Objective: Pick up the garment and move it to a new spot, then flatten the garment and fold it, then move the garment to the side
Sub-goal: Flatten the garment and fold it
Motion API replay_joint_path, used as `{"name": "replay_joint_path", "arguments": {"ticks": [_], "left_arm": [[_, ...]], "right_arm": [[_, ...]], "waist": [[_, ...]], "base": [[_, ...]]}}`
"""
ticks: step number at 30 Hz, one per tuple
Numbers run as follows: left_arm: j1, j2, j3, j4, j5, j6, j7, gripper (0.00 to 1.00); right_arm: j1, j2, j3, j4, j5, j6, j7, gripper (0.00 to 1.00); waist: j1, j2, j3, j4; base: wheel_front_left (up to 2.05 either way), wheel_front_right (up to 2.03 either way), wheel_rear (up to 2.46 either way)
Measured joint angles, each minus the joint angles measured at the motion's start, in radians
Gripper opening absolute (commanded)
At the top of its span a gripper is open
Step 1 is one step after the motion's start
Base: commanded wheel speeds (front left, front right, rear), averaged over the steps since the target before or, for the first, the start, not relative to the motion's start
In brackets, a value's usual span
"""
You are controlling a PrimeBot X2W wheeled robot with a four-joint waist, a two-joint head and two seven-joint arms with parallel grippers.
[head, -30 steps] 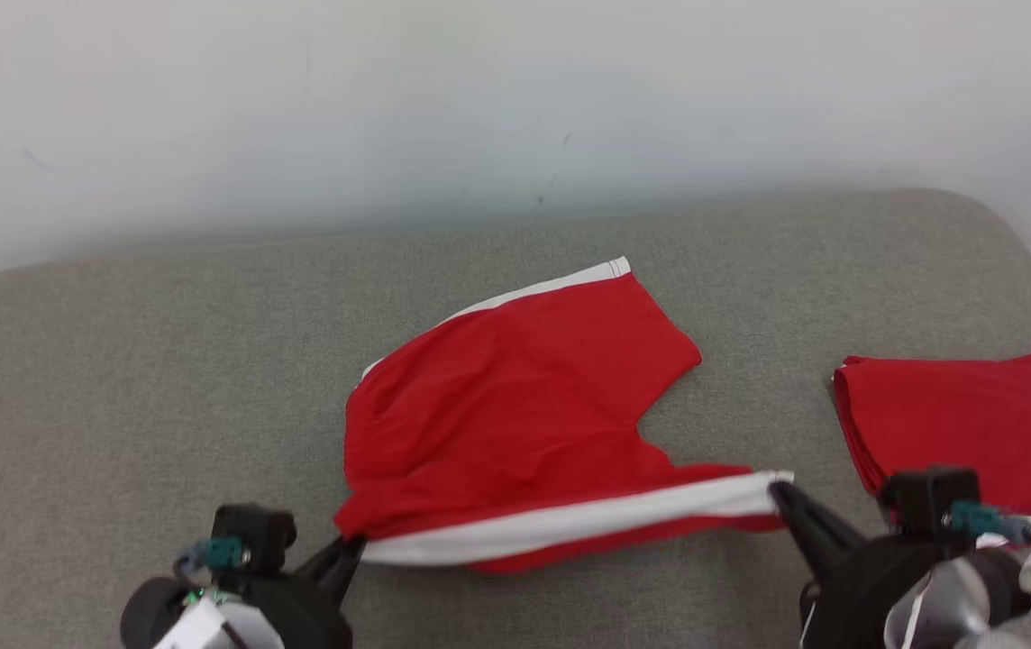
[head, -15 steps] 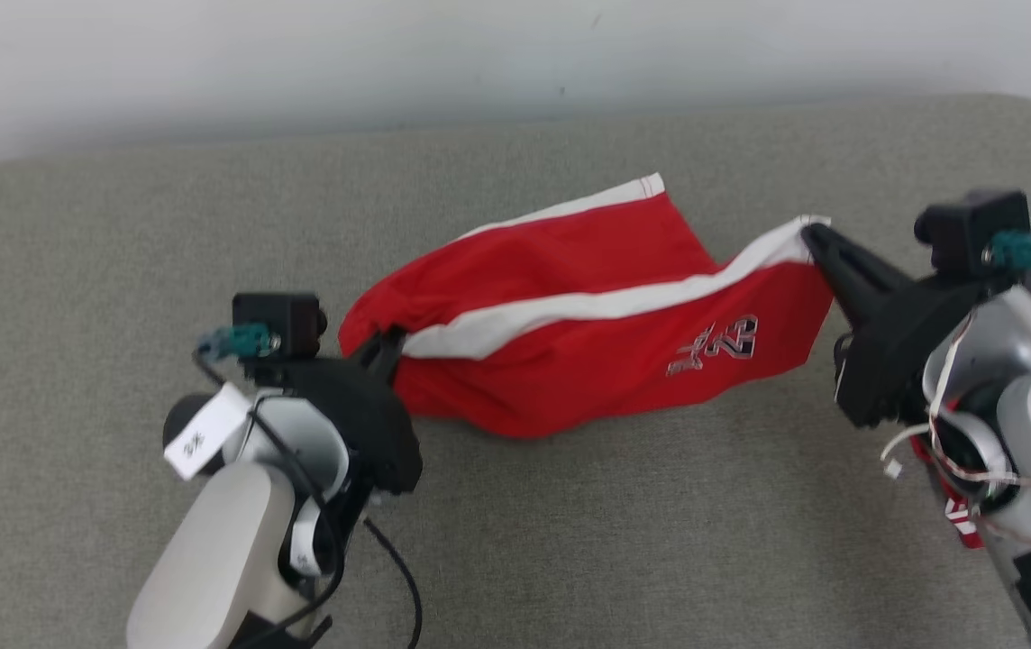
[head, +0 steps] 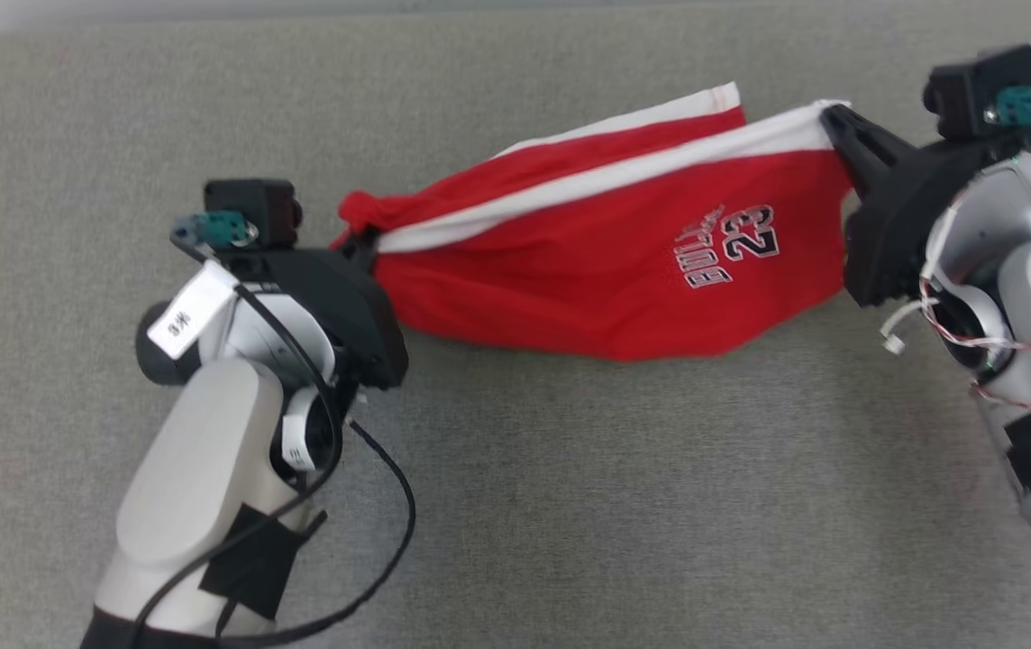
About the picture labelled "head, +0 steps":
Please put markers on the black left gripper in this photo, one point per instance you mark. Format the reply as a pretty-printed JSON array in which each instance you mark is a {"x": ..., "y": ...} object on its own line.
[{"x": 344, "y": 306}]

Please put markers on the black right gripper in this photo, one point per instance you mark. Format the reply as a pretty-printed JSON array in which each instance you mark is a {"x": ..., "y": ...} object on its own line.
[{"x": 894, "y": 225}]

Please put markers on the red white basketball shorts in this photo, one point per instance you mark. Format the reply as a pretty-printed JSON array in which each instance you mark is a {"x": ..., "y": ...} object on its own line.
[{"x": 570, "y": 270}]

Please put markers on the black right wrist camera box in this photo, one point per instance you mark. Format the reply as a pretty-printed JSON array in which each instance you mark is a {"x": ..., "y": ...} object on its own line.
[{"x": 975, "y": 90}]

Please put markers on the teal left camera connector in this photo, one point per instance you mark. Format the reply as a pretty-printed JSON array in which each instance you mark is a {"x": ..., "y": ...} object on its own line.
[{"x": 218, "y": 230}]

